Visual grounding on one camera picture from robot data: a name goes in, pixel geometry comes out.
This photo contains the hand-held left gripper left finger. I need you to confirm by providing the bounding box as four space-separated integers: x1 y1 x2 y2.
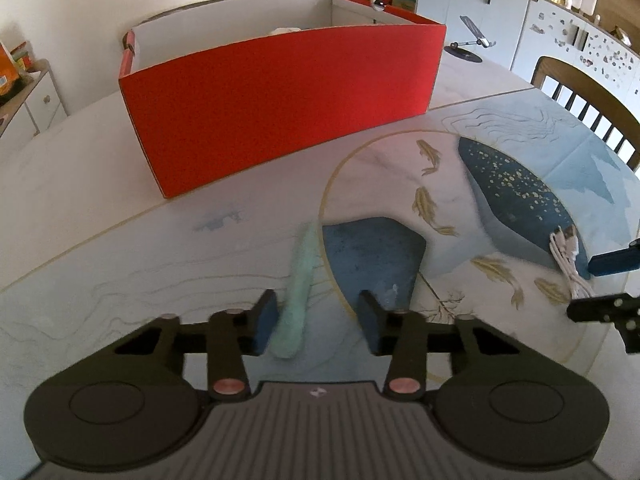
114 288 279 402

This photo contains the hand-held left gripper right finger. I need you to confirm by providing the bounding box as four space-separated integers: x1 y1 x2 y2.
359 289 525 404

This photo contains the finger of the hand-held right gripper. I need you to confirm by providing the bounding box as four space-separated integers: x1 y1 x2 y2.
589 241 640 277
566 294 640 354

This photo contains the white cable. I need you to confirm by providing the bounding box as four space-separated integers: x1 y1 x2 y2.
549 226 593 306

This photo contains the light green stick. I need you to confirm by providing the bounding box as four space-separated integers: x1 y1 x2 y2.
270 220 323 361

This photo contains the red cardboard box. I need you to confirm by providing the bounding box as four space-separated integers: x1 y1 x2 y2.
118 0 447 199

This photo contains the phone stand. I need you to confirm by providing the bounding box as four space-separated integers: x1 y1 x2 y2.
444 15 496 63

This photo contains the white wooden sideboard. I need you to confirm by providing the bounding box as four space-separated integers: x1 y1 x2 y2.
0 58 68 138

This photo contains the orange snack bag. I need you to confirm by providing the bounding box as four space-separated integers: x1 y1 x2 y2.
0 42 21 98

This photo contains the white wooden wall cabinet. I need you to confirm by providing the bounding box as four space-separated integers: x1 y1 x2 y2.
372 0 640 91

